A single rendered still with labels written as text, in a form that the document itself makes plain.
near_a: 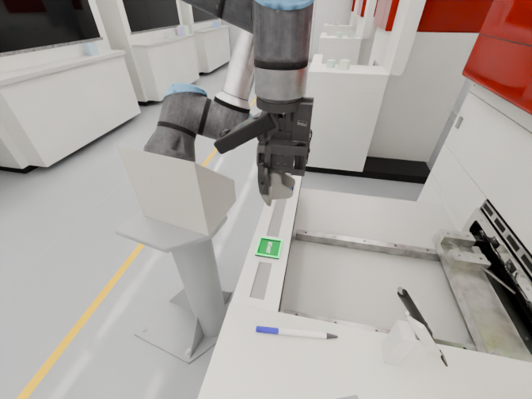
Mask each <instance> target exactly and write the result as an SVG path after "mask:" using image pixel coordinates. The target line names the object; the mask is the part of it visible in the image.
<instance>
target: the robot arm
mask: <svg viewBox="0 0 532 399"><path fill-rule="evenodd" d="M181 1H182V2H186V3H188V4H189V5H191V6H194V7H196V8H198V9H200V10H202V11H204V12H206V13H209V14H211V15H213V16H215V17H217V18H220V19H222V20H224V21H226V22H228V23H230V24H232V25H235V26H237V27H238V28H239V29H238V32H237V37H236V40H235V43H234V49H233V51H232V55H231V57H230V63H229V66H228V69H227V72H226V77H225V80H224V83H223V86H222V90H221V91H220V92H218V93H216V94H215V98H214V100H212V99H210V98H207V93H206V91H205V90H204V89H201V88H200V87H199V86H196V85H192V84H188V83H183V82H177V83H173V84H171V85H170V86H169V87H168V89H167V91H166V94H165V96H164V98H163V100H164V101H163V105H162V107H161V113H160V116H159V119H158V124H157V127H156V130H155V132H154V133H153V134H152V136H151V137H150V139H149V140H148V142H147V143H146V145H145V146H144V148H143V151H146V152H150V153H153V154H160V155H164V156H168V157H171V158H179V159H182V160H186V161H191V162H196V152H195V140H196V135H202V136H204V137H207V138H209V139H214V140H216V141H215V142H214V146H215V148H216V149H217V151H218V152H219V153H220V154H224V153H226V152H228V151H230V150H234V149H236V148H237V147H238V146H240V145H242V144H244V143H247V142H248V141H250V140H252V139H254V138H257V140H258V141H259V142H258V143H257V148H256V165H257V167H258V172H257V180H258V187H259V191H260V195H261V197H262V199H263V200H264V202H265V203H266V204H267V206H269V207H270V206H271V204H272V200H279V199H289V198H291V197H292V196H293V191H292V190H291V188H293V187H294V186H295V179H294V178H293V177H290V176H288V175H287V174H286V173H290V174H291V175H293V176H300V177H304V176H305V170H306V164H307V163H308V157H309V152H310V141H311V138H312V134H313V132H312V130H311V129H310V126H311V119H312V112H313V106H314V97H304V95H305V93H306V79H307V71H308V61H309V53H310V37H311V28H312V20H313V11H314V1H315V0H181ZM253 84H254V86H255V94H256V106H257V107H258V108H259V109H260V110H262V111H261V112H259V113H257V114H256V115H254V116H253V115H252V114H251V113H250V109H251V107H250V105H249V96H250V93H251V91H252V88H253ZM283 113H284V114H283ZM310 134H311V136H310Z"/></svg>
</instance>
